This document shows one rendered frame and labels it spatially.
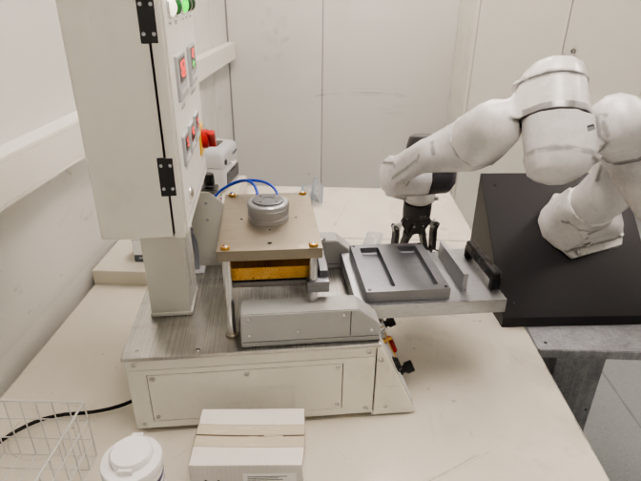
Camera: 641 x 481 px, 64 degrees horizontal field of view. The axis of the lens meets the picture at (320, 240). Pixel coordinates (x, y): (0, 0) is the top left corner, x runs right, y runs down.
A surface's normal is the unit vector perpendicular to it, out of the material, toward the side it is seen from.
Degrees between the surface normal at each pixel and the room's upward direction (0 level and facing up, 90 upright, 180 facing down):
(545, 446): 0
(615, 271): 43
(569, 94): 51
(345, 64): 90
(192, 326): 0
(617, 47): 90
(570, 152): 68
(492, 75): 90
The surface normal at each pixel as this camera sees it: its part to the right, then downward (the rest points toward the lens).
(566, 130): -0.18, -0.11
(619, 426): 0.01, -0.90
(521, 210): 0.04, -0.36
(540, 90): -0.73, -0.25
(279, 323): 0.11, 0.44
